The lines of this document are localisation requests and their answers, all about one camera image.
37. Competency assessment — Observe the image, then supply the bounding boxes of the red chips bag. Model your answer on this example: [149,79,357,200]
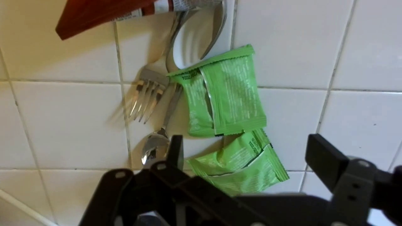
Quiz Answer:
[53,0,223,41]

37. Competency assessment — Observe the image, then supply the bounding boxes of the green cloth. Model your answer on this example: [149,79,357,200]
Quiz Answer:
[184,128,291,197]

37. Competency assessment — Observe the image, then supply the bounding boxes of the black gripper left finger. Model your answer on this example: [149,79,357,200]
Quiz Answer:
[79,133,227,226]

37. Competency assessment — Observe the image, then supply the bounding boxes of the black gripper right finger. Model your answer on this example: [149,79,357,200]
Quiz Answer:
[305,131,402,226]

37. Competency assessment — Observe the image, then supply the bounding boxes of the green sachet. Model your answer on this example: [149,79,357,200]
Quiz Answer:
[165,43,268,139]

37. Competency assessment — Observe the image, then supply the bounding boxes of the metal fork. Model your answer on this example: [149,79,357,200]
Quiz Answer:
[109,65,173,126]

